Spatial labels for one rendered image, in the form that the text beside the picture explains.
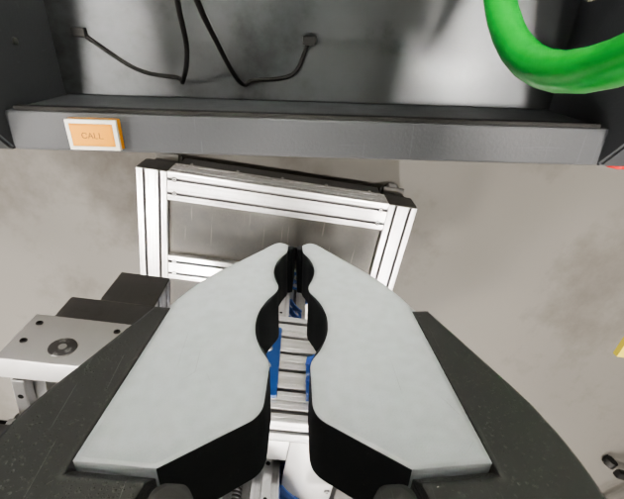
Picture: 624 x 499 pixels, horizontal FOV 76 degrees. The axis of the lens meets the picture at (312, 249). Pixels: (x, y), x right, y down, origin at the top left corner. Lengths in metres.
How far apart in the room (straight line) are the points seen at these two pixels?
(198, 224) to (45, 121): 0.87
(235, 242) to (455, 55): 0.94
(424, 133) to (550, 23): 0.23
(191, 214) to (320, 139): 0.92
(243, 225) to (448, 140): 0.93
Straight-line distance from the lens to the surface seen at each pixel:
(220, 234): 1.32
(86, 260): 1.79
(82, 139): 0.47
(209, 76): 0.56
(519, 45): 0.20
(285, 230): 1.29
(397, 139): 0.44
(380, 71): 0.55
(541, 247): 1.80
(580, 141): 0.52
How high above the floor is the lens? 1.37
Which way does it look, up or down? 62 degrees down
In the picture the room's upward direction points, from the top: 178 degrees clockwise
